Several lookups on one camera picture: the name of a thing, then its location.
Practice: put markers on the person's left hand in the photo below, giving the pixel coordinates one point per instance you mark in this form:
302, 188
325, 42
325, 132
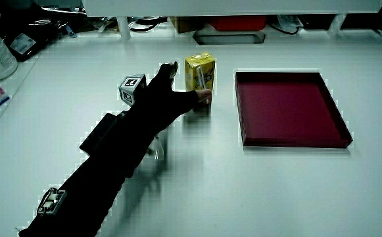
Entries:
159, 98

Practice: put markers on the yellow ice redtea carton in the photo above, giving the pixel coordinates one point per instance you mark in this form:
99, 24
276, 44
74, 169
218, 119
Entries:
195, 70

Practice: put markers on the person's left forearm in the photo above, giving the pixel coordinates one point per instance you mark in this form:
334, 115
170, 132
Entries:
105, 171

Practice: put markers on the black tracker box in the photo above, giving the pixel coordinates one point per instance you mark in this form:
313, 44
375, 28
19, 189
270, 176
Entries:
98, 135

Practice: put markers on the cardboard box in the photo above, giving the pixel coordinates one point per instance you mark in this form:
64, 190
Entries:
185, 24

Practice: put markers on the red box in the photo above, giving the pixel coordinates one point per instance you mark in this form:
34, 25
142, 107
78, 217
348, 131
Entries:
238, 23

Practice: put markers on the white shelf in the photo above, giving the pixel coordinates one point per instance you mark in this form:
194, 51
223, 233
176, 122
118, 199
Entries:
230, 7

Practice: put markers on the dark red tray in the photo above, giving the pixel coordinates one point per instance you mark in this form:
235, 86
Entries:
286, 110

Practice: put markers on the black bag with white label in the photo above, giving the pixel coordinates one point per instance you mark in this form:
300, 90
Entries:
33, 29

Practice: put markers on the small silver connector clip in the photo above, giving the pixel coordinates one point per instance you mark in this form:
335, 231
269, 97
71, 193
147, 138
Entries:
51, 201

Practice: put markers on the white plastic bag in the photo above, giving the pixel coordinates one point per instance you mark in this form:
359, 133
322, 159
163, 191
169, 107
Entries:
289, 21

